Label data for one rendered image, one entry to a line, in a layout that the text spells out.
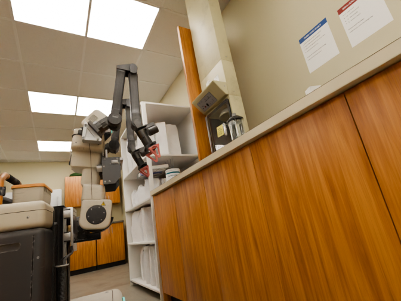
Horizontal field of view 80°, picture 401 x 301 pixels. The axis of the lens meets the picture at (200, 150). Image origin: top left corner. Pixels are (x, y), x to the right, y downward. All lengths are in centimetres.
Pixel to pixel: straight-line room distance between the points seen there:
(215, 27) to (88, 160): 135
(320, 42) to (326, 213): 124
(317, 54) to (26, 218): 188
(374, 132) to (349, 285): 46
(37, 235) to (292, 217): 109
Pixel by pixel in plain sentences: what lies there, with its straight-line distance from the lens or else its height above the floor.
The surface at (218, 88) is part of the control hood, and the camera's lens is 173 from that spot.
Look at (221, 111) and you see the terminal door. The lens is 176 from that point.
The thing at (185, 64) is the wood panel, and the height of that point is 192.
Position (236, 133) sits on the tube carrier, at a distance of 145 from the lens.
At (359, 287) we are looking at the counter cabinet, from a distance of 92.
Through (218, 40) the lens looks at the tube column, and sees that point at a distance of 201.
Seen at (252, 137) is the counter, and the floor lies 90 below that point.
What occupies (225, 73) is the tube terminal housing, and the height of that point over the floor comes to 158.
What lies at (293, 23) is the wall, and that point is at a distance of 208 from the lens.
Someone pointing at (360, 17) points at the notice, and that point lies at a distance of 178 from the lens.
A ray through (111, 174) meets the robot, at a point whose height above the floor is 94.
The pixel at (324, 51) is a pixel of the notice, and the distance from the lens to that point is 183.
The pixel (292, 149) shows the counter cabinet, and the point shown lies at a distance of 96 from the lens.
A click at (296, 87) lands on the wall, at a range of 189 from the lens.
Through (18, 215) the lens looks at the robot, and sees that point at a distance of 137.
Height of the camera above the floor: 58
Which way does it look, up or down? 17 degrees up
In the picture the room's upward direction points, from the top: 10 degrees counter-clockwise
